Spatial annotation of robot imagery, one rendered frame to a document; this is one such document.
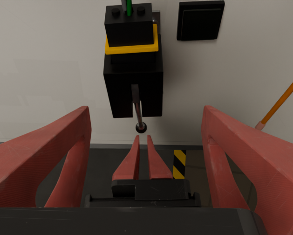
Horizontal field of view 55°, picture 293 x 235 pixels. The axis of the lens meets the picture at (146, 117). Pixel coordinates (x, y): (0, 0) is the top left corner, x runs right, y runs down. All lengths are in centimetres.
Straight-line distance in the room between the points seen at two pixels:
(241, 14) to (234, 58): 6
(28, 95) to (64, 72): 7
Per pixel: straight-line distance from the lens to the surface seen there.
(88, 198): 26
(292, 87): 22
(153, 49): 19
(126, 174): 26
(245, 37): 31
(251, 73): 36
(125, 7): 19
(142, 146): 48
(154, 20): 28
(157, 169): 27
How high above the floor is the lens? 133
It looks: 80 degrees down
